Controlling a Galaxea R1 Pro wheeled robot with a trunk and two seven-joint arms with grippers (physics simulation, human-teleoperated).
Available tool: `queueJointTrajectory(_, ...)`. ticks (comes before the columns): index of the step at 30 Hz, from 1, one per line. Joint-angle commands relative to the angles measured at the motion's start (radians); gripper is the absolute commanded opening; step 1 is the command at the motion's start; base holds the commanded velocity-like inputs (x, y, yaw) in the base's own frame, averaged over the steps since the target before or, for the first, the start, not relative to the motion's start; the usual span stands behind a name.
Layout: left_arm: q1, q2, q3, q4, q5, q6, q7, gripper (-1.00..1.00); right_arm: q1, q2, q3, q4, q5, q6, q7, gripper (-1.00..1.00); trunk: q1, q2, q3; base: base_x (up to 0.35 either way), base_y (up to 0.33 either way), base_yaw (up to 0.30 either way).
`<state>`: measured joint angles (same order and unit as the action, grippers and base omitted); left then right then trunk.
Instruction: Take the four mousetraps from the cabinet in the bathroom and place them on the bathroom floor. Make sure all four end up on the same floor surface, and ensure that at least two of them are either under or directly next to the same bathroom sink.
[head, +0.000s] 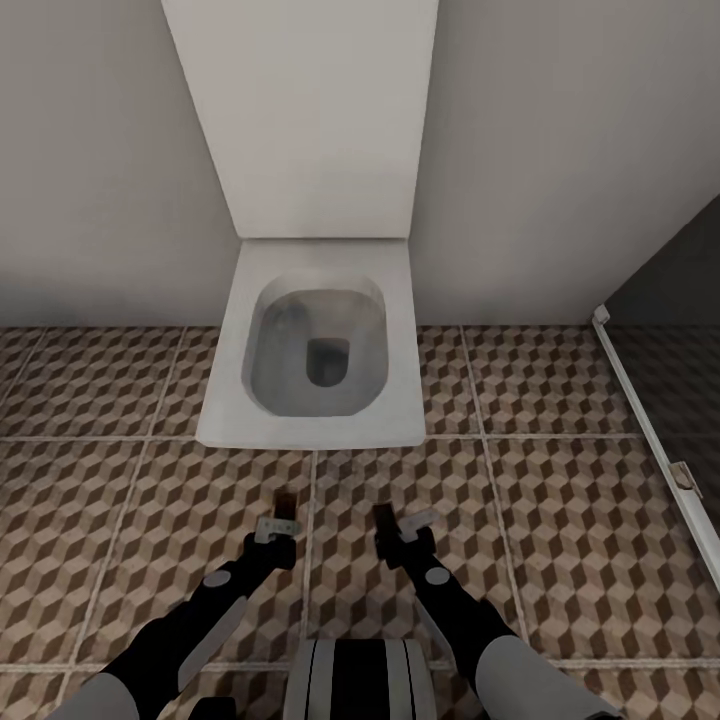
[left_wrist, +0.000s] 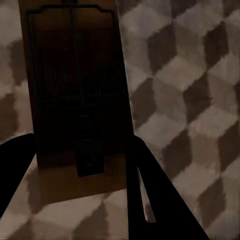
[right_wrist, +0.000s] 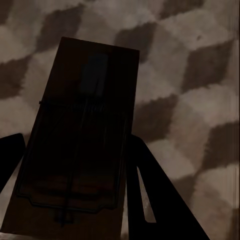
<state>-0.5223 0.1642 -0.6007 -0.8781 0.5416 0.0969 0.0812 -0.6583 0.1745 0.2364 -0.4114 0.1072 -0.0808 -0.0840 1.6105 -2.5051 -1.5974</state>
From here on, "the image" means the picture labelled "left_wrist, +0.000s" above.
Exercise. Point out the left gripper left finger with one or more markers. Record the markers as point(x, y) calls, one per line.
point(15, 158)

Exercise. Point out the mousetrap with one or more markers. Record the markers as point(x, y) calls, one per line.
point(78, 94)

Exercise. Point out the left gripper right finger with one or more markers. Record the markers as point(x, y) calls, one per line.
point(174, 220)

